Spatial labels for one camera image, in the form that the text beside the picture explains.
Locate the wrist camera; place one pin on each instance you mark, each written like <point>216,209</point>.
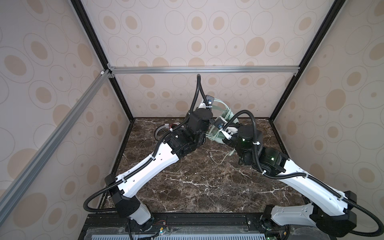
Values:
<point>208,103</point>
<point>227,132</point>

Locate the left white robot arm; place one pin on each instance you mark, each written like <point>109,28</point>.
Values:
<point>184,139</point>

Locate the silver aluminium rail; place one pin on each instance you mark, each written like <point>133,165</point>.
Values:
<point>20,185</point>
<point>204,70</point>

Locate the black vertical frame post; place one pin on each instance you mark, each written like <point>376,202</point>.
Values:
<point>313,47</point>
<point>94,40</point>

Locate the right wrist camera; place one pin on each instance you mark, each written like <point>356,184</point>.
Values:
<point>227,132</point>

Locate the silver aluminium rail left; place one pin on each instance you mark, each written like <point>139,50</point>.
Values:
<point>20,185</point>

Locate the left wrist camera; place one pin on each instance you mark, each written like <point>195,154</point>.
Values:
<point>208,103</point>

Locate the black vertical frame post right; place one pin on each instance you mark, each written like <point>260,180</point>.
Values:
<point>313,47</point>

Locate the mint green headphones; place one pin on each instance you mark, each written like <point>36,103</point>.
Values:
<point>214,134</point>

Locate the black vertical frame post left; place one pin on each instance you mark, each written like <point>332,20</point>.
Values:
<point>94,40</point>

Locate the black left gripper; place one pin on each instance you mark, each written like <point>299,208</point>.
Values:
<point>208,121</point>

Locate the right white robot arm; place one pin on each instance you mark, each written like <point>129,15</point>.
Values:
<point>328,209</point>

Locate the silver aluminium rail back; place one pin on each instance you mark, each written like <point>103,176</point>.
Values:
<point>204,70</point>

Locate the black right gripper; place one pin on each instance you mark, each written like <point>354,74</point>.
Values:
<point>228,142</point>

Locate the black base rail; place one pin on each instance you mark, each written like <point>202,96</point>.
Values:
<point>194,226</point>

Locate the white black headphones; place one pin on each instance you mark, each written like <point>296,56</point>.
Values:
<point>163,129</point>

